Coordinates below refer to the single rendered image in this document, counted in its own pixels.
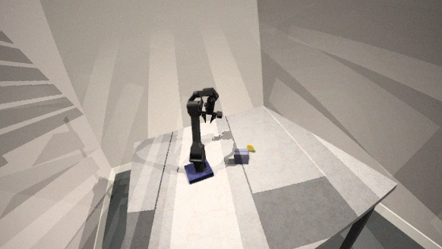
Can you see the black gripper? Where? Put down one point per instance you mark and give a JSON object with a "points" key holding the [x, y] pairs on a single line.
{"points": [[209, 111]]}

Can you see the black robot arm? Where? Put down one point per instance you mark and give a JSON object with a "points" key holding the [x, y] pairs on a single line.
{"points": [[194, 109]]}

